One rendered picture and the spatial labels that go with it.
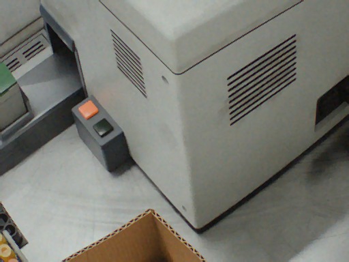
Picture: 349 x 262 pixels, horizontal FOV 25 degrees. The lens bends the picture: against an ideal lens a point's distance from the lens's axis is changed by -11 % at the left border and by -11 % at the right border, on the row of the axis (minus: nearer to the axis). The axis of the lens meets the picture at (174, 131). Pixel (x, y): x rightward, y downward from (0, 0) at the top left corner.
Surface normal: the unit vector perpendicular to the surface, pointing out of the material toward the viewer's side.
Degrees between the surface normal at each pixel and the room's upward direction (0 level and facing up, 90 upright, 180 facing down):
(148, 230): 89
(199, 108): 90
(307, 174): 0
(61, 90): 0
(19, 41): 0
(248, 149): 90
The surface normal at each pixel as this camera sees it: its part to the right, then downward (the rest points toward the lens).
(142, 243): 0.58, 0.64
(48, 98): -0.08, -0.54
